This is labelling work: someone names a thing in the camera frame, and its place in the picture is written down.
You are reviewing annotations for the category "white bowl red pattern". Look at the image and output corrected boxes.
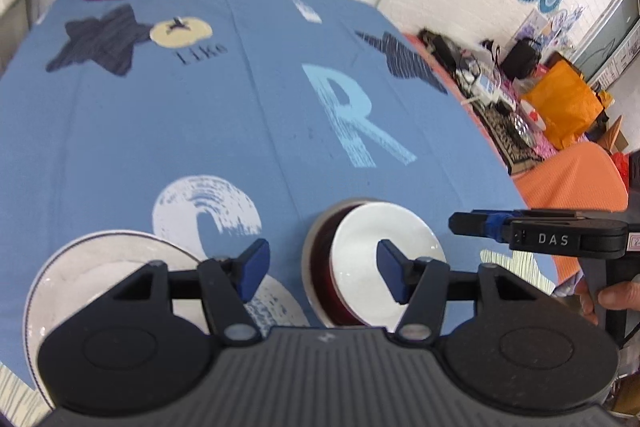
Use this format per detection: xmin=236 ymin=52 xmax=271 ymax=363
xmin=330 ymin=202 xmax=446 ymax=332

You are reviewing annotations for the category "white plate silver rim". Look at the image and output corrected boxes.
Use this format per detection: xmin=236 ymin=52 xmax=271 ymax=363
xmin=22 ymin=230 xmax=212 ymax=410

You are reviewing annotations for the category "person's right hand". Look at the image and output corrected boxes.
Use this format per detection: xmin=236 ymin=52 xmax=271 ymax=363
xmin=575 ymin=279 xmax=640 ymax=325

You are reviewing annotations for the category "orange fabric chair cover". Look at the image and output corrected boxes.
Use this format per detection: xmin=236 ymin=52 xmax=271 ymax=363
xmin=508 ymin=141 xmax=630 ymax=283

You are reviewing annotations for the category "black patterned mat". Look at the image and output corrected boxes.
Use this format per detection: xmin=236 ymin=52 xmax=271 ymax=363
xmin=473 ymin=104 xmax=544 ymax=176

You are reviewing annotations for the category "plaid cloth side table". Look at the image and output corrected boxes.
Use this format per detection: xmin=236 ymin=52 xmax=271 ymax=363
xmin=405 ymin=34 xmax=556 ymax=176

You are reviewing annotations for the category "small steel bowl on side table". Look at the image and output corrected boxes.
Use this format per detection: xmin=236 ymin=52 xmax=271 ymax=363
xmin=506 ymin=113 xmax=536 ymax=147

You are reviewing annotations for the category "white bowl with red item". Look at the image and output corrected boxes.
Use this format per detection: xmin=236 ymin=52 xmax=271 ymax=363
xmin=520 ymin=100 xmax=547 ymax=132

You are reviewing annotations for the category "white power strip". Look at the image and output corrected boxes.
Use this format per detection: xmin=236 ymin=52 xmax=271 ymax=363
xmin=472 ymin=72 xmax=501 ymax=106

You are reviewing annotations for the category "orange paper bag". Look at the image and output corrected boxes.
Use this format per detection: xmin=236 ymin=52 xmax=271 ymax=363
xmin=522 ymin=61 xmax=604 ymax=150

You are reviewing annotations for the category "blue patterned tablecloth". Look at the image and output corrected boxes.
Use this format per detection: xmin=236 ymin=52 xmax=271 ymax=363
xmin=0 ymin=0 xmax=559 ymax=423

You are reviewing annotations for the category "black device on side table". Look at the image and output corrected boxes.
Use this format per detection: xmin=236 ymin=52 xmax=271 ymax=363
xmin=418 ymin=28 xmax=462 ymax=72

